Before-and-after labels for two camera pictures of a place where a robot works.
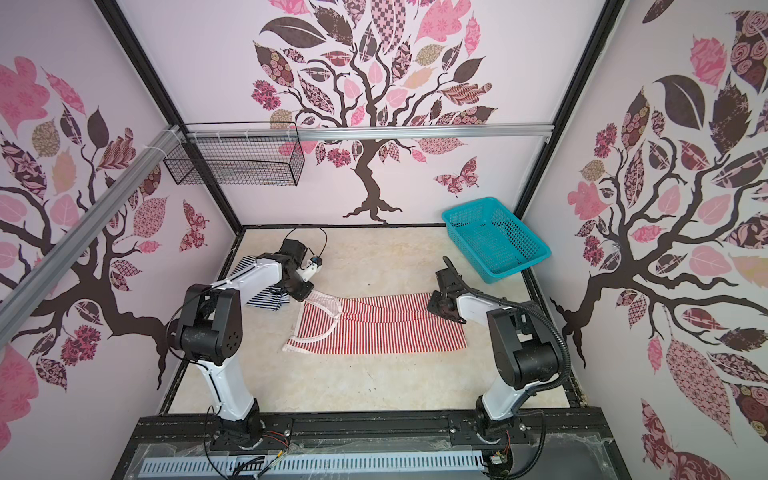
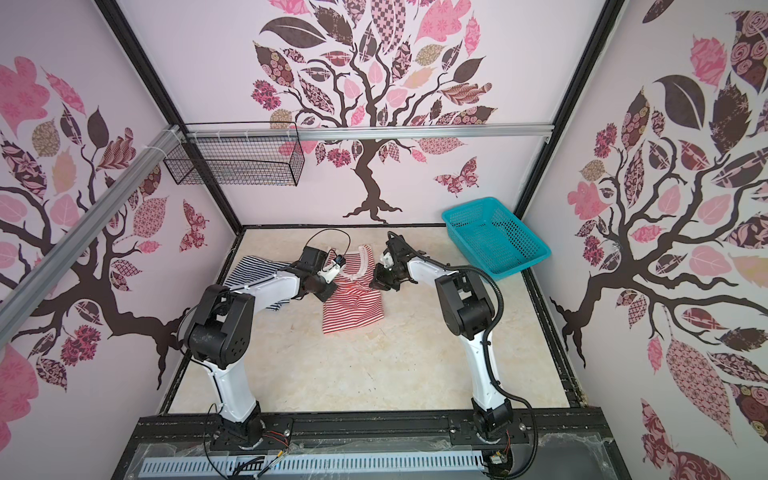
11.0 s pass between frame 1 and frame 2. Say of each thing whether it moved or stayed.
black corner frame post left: stayed
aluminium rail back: stayed
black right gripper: moved
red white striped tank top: moved
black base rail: stayed
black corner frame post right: stayed
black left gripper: moved
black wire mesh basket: stayed
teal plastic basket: stayed
